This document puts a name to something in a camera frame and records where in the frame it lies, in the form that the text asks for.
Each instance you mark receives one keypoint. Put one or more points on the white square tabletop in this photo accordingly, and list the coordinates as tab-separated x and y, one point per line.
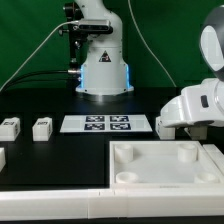
162	164

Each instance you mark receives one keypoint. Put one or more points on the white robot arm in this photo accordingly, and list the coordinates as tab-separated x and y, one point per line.
104	72

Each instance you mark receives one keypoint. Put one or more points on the white right obstacle wall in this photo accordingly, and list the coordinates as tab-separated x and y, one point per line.
216	155

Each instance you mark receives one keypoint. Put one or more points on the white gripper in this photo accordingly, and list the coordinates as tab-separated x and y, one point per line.
198	105

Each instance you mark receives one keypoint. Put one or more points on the black camera on mount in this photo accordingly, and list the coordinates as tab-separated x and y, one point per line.
79	28

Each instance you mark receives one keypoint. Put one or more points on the white left obstacle wall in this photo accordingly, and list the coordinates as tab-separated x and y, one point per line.
2	158

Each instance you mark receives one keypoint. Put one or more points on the white tag base sheet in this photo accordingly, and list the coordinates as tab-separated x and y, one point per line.
105	123

